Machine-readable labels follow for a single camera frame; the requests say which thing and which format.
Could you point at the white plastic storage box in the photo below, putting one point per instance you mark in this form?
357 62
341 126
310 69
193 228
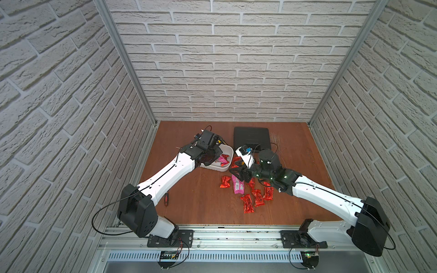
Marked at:
216 165

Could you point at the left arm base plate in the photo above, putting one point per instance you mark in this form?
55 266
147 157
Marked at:
180 236

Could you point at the left controller board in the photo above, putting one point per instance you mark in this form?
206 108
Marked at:
168 259

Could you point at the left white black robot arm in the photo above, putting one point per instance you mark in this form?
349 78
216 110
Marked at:
137 205

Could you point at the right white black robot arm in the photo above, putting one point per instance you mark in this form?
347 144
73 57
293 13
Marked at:
363 222

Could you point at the red tea bag box front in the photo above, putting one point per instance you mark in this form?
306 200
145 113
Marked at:
247 203

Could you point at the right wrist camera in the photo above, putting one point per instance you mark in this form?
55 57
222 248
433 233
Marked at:
246 153

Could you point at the aluminium front rail frame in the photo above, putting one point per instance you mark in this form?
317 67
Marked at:
212 243

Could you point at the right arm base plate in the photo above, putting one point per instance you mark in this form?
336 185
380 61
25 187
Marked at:
294 239

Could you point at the black plastic tool case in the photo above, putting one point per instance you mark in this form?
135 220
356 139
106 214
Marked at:
257 138

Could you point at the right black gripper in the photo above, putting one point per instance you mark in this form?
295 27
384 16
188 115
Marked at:
243 170

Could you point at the right controller board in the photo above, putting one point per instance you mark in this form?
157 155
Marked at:
310 260

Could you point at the red tea bag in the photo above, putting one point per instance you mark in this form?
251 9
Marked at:
234 163
268 191
251 183
225 182

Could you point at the red tea bag box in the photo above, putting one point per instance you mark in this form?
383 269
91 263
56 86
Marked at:
247 203
258 198

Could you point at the pink tea bag packet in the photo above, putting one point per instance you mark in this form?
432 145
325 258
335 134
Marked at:
238 186

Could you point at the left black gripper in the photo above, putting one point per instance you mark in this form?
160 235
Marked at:
211 154

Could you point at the controller board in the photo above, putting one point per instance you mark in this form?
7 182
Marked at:
310 260
168 259

